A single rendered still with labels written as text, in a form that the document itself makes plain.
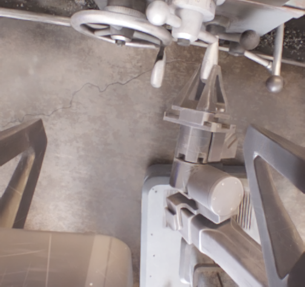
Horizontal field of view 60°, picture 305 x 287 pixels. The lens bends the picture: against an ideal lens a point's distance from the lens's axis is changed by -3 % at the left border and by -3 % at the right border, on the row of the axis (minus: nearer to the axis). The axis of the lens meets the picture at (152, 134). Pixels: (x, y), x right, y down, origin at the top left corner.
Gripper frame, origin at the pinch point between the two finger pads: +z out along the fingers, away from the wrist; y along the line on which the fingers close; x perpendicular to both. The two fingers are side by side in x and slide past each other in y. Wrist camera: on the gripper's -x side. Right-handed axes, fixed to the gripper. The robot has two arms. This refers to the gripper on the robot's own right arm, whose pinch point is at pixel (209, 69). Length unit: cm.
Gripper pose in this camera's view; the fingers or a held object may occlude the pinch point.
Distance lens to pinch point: 44.8
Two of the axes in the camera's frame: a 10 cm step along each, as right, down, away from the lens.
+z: 1.7, -9.8, -1.3
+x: -7.1, -0.3, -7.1
